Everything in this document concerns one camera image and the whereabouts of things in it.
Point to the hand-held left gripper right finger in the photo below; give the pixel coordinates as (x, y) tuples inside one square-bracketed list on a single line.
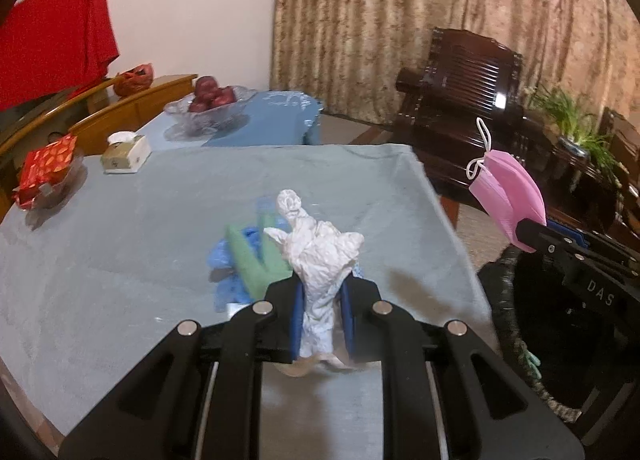
[(348, 325)]

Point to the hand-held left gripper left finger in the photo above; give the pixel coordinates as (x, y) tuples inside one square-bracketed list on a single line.
[(296, 320)]

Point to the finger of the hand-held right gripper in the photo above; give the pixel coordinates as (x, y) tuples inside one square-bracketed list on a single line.
[(537, 237), (567, 234)]

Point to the pink face mask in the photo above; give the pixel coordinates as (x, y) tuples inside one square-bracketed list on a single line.
[(505, 195)]

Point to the white paper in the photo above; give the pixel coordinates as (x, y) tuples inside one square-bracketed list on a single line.
[(315, 260)]

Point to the blue plastic bag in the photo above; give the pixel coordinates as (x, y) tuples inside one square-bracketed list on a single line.
[(227, 285)]

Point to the black bag-lined trash bin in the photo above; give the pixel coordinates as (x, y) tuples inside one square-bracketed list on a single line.
[(500, 310)]

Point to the dark wooden side table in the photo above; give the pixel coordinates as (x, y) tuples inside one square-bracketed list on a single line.
[(570, 175)]

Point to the green strip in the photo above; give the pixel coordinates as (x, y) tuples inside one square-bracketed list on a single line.
[(275, 260), (245, 260)]

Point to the dark wooden armchair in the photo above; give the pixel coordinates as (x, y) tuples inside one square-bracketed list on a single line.
[(465, 75), (625, 150)]

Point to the potted green plant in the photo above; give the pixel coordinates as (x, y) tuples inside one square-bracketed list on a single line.
[(565, 110)]

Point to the blue tablecloth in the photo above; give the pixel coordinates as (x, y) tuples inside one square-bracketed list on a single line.
[(280, 125)]

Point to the glass fruit bowl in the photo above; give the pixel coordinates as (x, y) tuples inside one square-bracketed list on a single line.
[(200, 125)]

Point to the red apple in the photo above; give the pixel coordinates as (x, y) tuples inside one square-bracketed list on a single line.
[(200, 105), (225, 96), (205, 85)]

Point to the tissue box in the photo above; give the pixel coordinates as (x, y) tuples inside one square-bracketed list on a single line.
[(125, 155)]

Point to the beige patterned curtain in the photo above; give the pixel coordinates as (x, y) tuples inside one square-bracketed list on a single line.
[(400, 15)]

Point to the light wooden cabinet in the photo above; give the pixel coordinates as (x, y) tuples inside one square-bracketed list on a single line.
[(150, 100)]

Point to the red patterned packet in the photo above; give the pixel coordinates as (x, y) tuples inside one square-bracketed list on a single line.
[(45, 165)]

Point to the light wooden chair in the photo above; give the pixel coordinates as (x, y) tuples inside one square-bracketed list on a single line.
[(90, 88)]

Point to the red cloth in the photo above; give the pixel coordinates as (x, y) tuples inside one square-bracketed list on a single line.
[(50, 35)]

